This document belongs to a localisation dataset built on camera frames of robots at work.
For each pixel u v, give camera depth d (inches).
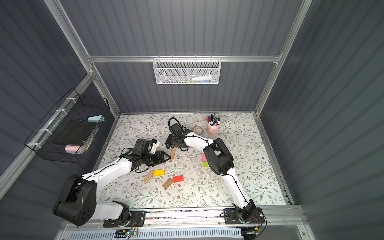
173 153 38.1
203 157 36.3
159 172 35.2
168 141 39.0
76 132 26.9
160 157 30.4
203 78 35.8
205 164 35.9
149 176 34.1
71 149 25.6
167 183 33.2
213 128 39.0
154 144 32.3
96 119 31.9
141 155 27.3
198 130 43.1
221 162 23.4
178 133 31.6
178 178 34.8
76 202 16.7
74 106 30.5
